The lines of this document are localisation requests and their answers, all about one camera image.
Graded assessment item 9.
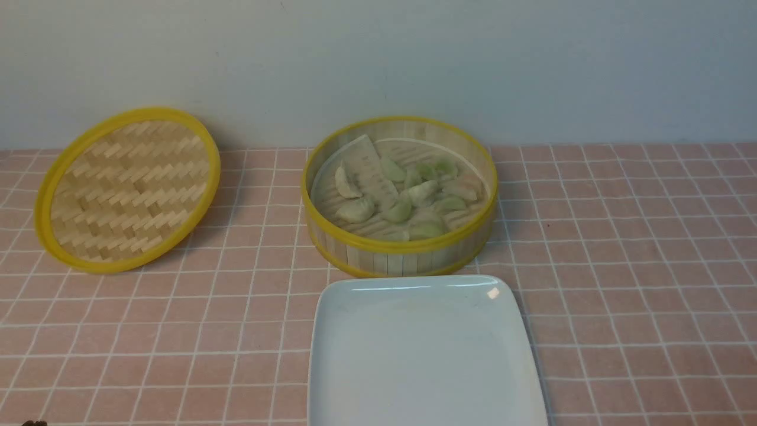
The white square plate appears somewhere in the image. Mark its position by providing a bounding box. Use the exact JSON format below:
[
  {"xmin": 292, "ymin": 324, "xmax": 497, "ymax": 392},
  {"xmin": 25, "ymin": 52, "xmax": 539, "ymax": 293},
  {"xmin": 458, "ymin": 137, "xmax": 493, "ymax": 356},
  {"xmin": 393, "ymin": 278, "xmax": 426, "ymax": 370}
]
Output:
[{"xmin": 306, "ymin": 275, "xmax": 549, "ymax": 425}]

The yellow rimmed bamboo steamer basket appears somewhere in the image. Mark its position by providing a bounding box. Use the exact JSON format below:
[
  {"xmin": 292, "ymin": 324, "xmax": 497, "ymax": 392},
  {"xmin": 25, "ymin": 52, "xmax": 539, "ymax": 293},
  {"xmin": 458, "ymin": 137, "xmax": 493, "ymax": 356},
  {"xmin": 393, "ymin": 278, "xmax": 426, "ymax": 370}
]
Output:
[{"xmin": 301, "ymin": 116, "xmax": 499, "ymax": 277}]

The white steamer liner paper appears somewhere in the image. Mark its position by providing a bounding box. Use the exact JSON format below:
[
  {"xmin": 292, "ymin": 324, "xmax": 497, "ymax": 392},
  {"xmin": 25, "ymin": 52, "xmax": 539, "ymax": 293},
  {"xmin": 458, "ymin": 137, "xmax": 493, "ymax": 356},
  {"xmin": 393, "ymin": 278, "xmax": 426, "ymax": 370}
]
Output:
[{"xmin": 310, "ymin": 135, "xmax": 490, "ymax": 242}]

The pale dumpling far left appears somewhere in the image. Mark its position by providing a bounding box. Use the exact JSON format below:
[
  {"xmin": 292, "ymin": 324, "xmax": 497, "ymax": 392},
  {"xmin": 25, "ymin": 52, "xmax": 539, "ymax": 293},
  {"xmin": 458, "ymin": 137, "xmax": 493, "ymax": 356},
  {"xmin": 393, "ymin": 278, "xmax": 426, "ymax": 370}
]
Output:
[{"xmin": 334, "ymin": 164, "xmax": 363, "ymax": 199}]

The pale dumpling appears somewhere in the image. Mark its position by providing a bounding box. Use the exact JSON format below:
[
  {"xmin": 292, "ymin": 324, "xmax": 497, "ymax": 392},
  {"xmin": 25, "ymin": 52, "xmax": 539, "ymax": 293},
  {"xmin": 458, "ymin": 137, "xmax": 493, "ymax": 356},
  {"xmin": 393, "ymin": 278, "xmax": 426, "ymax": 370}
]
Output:
[
  {"xmin": 334, "ymin": 164, "xmax": 363, "ymax": 199},
  {"xmin": 442, "ymin": 175, "xmax": 482, "ymax": 202}
]

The pale dumpling far right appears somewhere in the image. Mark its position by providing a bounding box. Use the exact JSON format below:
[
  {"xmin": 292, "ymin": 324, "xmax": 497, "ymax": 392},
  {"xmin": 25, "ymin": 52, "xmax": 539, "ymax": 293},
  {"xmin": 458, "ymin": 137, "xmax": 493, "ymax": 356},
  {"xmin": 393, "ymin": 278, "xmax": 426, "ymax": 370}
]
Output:
[{"xmin": 442, "ymin": 175, "xmax": 482, "ymax": 202}]

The yellow rimmed bamboo steamer lid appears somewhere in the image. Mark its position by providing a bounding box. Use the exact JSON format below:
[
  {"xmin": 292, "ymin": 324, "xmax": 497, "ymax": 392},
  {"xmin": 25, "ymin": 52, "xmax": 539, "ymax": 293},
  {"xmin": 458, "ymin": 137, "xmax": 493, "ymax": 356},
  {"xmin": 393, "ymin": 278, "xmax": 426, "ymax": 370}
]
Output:
[{"xmin": 34, "ymin": 107, "xmax": 221, "ymax": 275}]

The pink checked tablecloth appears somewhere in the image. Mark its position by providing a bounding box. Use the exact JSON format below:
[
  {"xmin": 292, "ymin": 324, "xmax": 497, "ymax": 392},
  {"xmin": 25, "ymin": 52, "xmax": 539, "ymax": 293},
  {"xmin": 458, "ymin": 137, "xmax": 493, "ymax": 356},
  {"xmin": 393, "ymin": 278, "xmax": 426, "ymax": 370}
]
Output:
[{"xmin": 1, "ymin": 143, "xmax": 756, "ymax": 425}]

